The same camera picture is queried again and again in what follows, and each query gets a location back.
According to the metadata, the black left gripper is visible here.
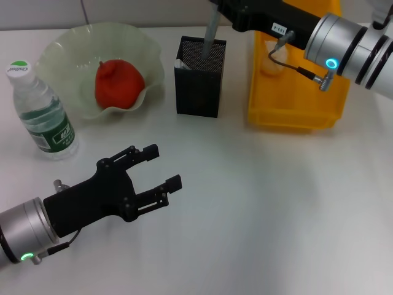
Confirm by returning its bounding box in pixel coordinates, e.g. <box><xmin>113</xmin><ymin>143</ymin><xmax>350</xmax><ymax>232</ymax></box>
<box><xmin>42</xmin><ymin>143</ymin><xmax>184</xmax><ymax>239</ymax></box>

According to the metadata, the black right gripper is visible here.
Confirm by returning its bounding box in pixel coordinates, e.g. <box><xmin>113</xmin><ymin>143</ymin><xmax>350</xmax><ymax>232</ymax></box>
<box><xmin>208</xmin><ymin>0</ymin><xmax>322</xmax><ymax>50</ymax></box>

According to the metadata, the pale green wavy glass plate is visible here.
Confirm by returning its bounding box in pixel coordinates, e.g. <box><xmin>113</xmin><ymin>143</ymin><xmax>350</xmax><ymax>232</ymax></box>
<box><xmin>34</xmin><ymin>22</ymin><xmax>166</xmax><ymax>121</ymax></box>

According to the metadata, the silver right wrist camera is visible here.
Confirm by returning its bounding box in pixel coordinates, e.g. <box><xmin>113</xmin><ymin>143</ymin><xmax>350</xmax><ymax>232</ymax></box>
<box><xmin>370</xmin><ymin>0</ymin><xmax>393</xmax><ymax>31</ymax></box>

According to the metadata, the grey pen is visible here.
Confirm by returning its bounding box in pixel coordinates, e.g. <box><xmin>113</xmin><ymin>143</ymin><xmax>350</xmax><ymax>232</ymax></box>
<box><xmin>201</xmin><ymin>4</ymin><xmax>222</xmax><ymax>61</ymax></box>

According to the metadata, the white paper ball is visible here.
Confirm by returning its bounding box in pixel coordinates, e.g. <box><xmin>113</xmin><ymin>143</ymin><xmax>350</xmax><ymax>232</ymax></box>
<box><xmin>260</xmin><ymin>39</ymin><xmax>290</xmax><ymax>76</ymax></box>

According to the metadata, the red pear-shaped fruit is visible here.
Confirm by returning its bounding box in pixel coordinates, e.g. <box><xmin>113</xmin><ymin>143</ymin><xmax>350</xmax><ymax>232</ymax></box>
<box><xmin>94</xmin><ymin>60</ymin><xmax>146</xmax><ymax>109</ymax></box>

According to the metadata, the yellow plastic bin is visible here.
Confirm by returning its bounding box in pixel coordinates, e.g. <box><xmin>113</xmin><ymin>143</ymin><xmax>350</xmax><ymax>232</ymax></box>
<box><xmin>245</xmin><ymin>29</ymin><xmax>351</xmax><ymax>135</ymax></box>

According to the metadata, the black mesh pen holder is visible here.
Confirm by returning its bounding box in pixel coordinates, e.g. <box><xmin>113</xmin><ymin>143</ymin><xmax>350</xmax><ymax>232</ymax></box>
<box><xmin>173</xmin><ymin>36</ymin><xmax>228</xmax><ymax>119</ymax></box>

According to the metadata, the right gripper cable with plugs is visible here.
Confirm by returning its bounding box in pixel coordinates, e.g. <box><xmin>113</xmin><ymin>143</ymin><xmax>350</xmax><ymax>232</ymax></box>
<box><xmin>268</xmin><ymin>29</ymin><xmax>338</xmax><ymax>92</ymax></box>

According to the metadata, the left gripper cable with plugs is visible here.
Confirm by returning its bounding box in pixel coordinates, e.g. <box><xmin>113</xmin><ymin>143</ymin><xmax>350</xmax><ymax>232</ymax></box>
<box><xmin>31</xmin><ymin>179</ymin><xmax>82</xmax><ymax>265</ymax></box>

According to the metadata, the gripper cable with plugs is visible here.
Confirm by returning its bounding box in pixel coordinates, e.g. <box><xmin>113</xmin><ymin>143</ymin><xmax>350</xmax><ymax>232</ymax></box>
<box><xmin>268</xmin><ymin>29</ymin><xmax>338</xmax><ymax>92</ymax></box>
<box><xmin>31</xmin><ymin>179</ymin><xmax>82</xmax><ymax>265</ymax></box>

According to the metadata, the clear green-label water bottle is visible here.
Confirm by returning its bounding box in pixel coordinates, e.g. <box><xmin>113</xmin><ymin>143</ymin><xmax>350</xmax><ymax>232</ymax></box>
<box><xmin>5</xmin><ymin>60</ymin><xmax>80</xmax><ymax>161</ymax></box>

